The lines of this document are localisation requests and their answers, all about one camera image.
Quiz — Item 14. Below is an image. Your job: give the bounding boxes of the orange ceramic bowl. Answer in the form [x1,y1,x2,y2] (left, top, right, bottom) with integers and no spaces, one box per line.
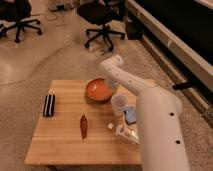
[85,78,112,102]

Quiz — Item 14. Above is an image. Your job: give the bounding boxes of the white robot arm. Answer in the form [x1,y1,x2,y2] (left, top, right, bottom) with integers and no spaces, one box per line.
[100,55,191,171]

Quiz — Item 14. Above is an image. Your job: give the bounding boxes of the translucent plastic cup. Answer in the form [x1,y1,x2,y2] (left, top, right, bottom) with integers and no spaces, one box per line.
[111,94,127,117]

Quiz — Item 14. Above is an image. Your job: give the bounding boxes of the blue sponge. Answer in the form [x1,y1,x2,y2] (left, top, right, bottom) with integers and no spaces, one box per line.
[124,106,136,125]

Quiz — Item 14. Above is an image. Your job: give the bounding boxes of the small white cube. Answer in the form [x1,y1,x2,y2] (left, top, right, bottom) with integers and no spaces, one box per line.
[107,123,114,130]

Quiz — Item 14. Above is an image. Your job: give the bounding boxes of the red brown chili pepper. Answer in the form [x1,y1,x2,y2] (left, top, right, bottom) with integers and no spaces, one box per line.
[80,114,88,139]

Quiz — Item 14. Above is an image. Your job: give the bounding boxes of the clear plastic wrapped package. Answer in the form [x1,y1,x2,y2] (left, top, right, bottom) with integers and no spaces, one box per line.
[115,124,139,144]

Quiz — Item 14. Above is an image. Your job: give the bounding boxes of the wooden table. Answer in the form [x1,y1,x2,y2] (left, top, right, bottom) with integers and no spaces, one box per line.
[25,80,142,166]

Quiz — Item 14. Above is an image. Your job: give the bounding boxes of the black office chair centre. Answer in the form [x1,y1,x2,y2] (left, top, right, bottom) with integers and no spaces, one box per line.
[77,0,125,51]

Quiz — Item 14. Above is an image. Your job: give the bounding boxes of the black office chair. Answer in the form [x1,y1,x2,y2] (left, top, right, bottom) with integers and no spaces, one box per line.
[0,0,42,43]
[77,0,125,51]

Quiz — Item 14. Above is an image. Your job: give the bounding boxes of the black office chair left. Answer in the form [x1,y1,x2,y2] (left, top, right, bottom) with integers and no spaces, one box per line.
[0,0,42,43]

